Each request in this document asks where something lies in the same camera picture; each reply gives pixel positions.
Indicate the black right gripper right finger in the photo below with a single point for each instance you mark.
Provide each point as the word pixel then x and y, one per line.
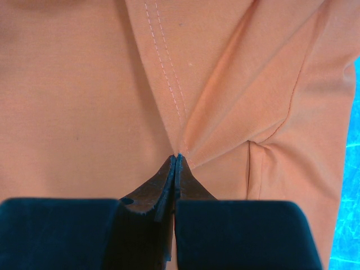
pixel 238 234

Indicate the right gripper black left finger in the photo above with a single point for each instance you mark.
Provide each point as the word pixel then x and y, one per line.
pixel 134 232

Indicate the orange t-shirt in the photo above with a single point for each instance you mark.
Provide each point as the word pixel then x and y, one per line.
pixel 257 96

